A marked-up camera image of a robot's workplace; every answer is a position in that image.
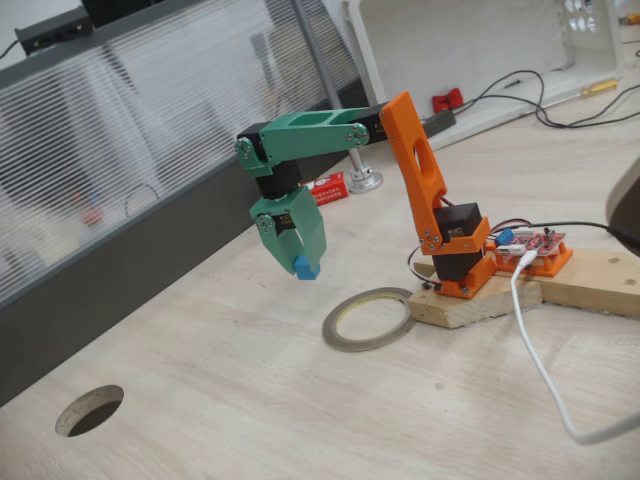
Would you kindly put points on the blue cube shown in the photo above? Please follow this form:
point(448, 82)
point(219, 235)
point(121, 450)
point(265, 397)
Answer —
point(306, 269)

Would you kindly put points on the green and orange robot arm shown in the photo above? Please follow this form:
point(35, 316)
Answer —
point(400, 125)

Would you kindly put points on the small red box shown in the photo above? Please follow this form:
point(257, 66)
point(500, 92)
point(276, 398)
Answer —
point(330, 192)

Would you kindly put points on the metal pole with round base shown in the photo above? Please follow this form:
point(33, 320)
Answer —
point(367, 182)

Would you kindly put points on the grey translucent desk partition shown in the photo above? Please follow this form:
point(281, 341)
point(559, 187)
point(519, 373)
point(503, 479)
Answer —
point(150, 240)

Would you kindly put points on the black power strip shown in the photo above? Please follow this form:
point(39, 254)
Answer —
point(440, 121)

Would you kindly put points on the wooden base block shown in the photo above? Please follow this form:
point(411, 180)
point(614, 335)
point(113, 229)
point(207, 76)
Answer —
point(475, 310)

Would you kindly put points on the red clamp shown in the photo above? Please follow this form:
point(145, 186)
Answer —
point(442, 102)

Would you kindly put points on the red controller board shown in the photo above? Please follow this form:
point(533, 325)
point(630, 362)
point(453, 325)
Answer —
point(535, 241)

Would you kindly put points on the black monitor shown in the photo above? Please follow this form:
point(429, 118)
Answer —
point(125, 10)

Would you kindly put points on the pale wooden plank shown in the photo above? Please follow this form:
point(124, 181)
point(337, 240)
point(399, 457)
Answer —
point(595, 285)

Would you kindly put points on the black rectangular box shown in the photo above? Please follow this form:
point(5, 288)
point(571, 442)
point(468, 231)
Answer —
point(55, 30)

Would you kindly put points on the grey rounded device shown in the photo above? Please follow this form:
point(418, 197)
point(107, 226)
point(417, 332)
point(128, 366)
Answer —
point(627, 205)

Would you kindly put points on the small yellow tool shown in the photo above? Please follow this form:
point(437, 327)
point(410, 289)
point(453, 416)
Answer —
point(631, 19)

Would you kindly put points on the orange board mount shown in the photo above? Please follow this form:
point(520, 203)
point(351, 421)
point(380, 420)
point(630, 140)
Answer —
point(555, 265)

